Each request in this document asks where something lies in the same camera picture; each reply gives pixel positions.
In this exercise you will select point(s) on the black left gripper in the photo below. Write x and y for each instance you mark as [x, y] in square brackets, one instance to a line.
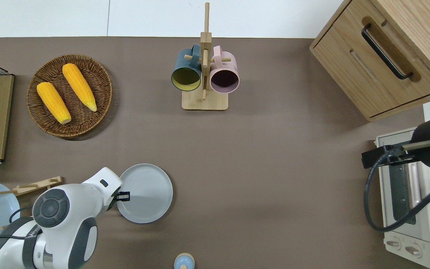
[116, 196]

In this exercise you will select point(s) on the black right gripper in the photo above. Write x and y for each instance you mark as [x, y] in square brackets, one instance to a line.
[375, 157]

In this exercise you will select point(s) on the gray round plate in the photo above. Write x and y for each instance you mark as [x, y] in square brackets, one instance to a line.
[149, 194]

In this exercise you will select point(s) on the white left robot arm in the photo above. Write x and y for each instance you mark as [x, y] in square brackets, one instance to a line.
[73, 209]

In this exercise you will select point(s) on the wooden plate rack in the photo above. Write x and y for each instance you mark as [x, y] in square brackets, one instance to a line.
[32, 186]

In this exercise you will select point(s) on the round brown wicker basket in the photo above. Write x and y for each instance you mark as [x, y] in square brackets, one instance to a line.
[84, 123]

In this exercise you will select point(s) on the wooden drawer cabinet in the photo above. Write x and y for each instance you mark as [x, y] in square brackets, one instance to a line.
[357, 74]

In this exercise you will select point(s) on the cream toaster oven knob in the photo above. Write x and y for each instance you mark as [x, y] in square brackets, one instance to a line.
[393, 244]
[413, 250]

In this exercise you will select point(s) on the yellow corn cob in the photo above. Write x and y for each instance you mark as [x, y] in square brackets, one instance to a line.
[53, 102]
[79, 86]

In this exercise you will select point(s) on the wooden mug tree stand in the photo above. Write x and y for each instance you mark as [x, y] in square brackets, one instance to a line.
[204, 101]

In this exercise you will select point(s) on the dark teal mug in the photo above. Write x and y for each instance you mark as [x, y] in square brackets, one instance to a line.
[183, 63]

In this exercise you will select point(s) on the pink mug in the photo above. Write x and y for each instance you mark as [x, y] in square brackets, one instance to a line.
[230, 67]

